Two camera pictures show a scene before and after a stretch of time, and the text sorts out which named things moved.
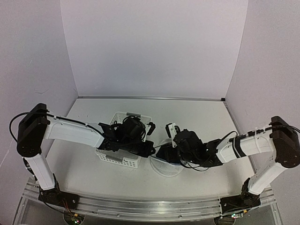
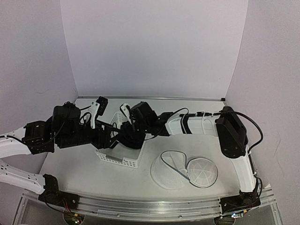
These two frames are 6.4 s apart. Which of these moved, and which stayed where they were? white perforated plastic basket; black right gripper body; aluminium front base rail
Moved: black right gripper body
Stayed: aluminium front base rail; white perforated plastic basket
